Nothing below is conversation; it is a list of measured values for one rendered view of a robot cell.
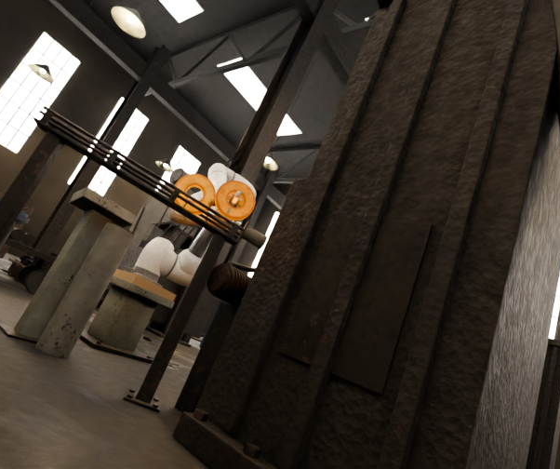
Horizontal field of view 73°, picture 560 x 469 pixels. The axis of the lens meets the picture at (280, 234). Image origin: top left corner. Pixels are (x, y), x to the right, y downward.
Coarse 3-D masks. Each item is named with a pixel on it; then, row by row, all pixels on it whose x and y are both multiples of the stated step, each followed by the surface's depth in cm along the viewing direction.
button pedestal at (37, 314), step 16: (80, 192) 154; (96, 192) 155; (80, 208) 159; (96, 208) 158; (112, 208) 160; (80, 224) 156; (96, 224) 158; (128, 224) 167; (80, 240) 154; (64, 256) 151; (80, 256) 155; (48, 272) 152; (64, 272) 151; (48, 288) 147; (64, 288) 152; (32, 304) 147; (48, 304) 148; (32, 320) 144; (48, 320) 149; (16, 336) 137; (32, 336) 145
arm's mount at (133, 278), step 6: (120, 270) 210; (120, 276) 207; (126, 276) 204; (132, 276) 200; (138, 276) 200; (132, 282) 198; (138, 282) 201; (144, 282) 204; (150, 282) 206; (150, 288) 207; (156, 288) 210; (162, 288) 213; (162, 294) 213; (168, 294) 216; (174, 294) 219
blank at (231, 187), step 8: (224, 184) 144; (232, 184) 145; (240, 184) 146; (224, 192) 143; (232, 192) 145; (248, 192) 146; (216, 200) 142; (224, 200) 143; (248, 200) 146; (224, 208) 142; (232, 208) 143; (240, 208) 144; (248, 208) 145; (224, 216) 143; (232, 216) 142; (240, 216) 143
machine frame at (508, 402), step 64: (384, 0) 148; (448, 0) 125; (512, 0) 110; (384, 64) 133; (448, 64) 116; (512, 64) 103; (384, 128) 119; (448, 128) 105; (512, 128) 94; (320, 192) 117; (384, 192) 103; (448, 192) 96; (512, 192) 87; (320, 256) 108; (384, 256) 96; (448, 256) 85; (512, 256) 81; (256, 320) 112; (320, 320) 98; (384, 320) 88; (448, 320) 81; (512, 320) 87; (256, 384) 101; (320, 384) 88; (384, 384) 82; (448, 384) 76; (512, 384) 96; (192, 448) 96; (256, 448) 89; (320, 448) 84; (384, 448) 74; (448, 448) 71; (512, 448) 107
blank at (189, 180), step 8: (184, 176) 140; (192, 176) 141; (200, 176) 142; (176, 184) 139; (184, 184) 140; (192, 184) 141; (200, 184) 141; (208, 184) 142; (208, 192) 142; (176, 200) 138; (200, 200) 140; (208, 200) 141; (192, 208) 139
